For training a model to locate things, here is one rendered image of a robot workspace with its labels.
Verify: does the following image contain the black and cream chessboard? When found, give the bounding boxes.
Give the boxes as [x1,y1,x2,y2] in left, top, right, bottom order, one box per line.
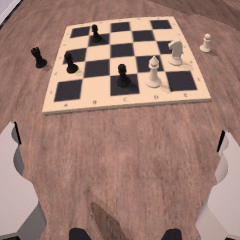
[42,17,211,115]

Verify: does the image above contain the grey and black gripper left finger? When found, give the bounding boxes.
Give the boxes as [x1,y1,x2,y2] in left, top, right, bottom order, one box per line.
[0,121,47,240]

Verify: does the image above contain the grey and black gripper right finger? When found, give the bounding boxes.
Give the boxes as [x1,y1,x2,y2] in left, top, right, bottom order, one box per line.
[195,130,240,240]

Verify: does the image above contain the white bishop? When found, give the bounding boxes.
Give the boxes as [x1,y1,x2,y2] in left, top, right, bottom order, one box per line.
[145,56,162,88]

